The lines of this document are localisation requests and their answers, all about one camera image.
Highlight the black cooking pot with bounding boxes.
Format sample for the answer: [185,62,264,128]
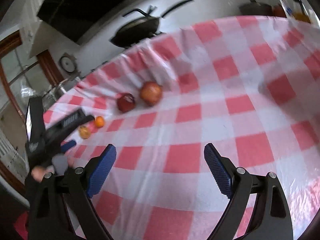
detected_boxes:
[239,0,273,16]

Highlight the red white checkered tablecloth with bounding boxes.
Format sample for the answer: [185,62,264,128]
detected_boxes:
[44,16,319,239]

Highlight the wooden glass door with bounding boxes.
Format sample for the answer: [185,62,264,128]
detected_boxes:
[1,30,64,119]

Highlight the large pomegranate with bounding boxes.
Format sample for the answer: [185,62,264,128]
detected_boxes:
[139,81,163,106]

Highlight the black frying pan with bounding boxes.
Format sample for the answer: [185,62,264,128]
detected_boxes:
[110,0,194,49]

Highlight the black range hood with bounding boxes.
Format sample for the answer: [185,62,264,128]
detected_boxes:
[37,0,144,45]

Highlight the round wall gauge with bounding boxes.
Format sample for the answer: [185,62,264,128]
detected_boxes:
[59,53,78,74]

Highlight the dark red apple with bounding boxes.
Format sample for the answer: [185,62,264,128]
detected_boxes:
[117,93,136,113]

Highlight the left hand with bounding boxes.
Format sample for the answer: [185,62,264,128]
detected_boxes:
[31,154,74,183]

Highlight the small yellow striped melon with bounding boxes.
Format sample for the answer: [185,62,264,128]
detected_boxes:
[78,126,91,139]

